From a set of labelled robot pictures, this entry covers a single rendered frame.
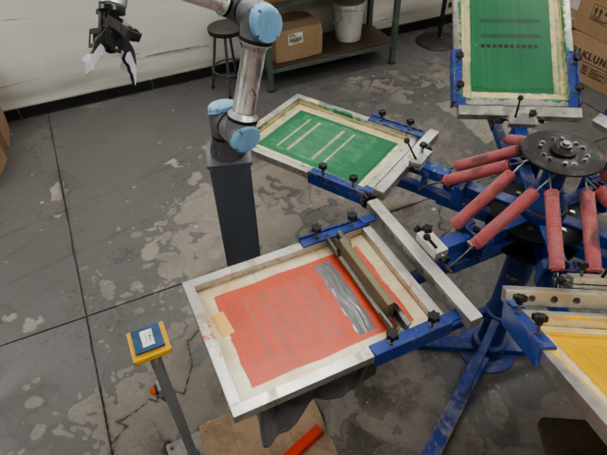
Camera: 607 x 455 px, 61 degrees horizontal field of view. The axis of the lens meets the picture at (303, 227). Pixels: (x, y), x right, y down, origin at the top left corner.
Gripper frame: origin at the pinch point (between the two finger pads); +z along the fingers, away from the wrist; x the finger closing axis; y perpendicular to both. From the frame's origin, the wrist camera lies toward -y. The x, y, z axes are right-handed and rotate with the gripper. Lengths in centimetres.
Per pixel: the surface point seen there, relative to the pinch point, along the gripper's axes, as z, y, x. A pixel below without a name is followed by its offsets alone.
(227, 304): 71, -4, -48
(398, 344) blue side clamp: 73, -65, -66
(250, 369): 86, -27, -38
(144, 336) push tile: 81, 10, -23
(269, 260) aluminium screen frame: 55, -8, -66
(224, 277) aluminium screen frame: 63, 2, -52
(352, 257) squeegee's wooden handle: 50, -38, -77
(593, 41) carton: -123, -53, -459
